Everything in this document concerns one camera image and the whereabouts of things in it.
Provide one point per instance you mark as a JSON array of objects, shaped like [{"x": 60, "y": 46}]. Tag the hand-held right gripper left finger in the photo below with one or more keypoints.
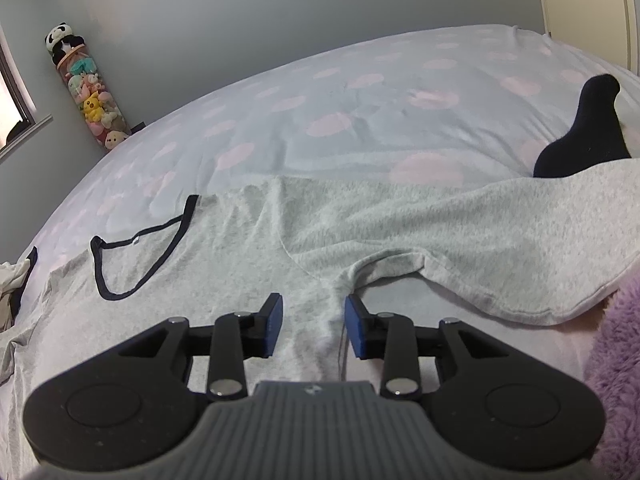
[{"x": 272, "y": 325}]

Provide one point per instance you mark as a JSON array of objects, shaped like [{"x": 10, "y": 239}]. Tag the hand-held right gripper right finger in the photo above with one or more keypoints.
[{"x": 356, "y": 327}]

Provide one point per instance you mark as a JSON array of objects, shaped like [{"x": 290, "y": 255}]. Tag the grey T-shirt with black trim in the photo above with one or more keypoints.
[{"x": 225, "y": 240}]

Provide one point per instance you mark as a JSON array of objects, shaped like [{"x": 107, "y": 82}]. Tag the polka dot bed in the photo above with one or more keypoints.
[{"x": 350, "y": 85}]

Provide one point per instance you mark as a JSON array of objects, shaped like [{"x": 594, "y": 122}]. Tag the purple fluffy blanket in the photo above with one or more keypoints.
[{"x": 620, "y": 360}]

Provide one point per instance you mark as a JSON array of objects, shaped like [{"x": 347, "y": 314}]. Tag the white garment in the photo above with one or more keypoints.
[{"x": 7, "y": 280}]

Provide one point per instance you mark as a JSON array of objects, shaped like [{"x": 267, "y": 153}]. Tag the clear tube of plush toys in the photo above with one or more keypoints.
[{"x": 97, "y": 105}]

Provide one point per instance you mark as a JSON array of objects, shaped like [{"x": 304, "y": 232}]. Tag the person's foot in black sock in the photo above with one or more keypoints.
[{"x": 590, "y": 130}]

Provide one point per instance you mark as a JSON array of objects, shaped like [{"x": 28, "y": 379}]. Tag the white window sill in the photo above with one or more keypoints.
[{"x": 30, "y": 132}]

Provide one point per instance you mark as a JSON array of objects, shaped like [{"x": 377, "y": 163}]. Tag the panda plush toy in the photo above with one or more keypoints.
[{"x": 62, "y": 40}]

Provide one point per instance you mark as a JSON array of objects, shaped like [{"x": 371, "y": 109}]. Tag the cream wardrobe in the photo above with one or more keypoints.
[{"x": 585, "y": 5}]

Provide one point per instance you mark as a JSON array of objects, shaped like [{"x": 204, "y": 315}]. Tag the window with dark frame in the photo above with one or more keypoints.
[{"x": 12, "y": 95}]

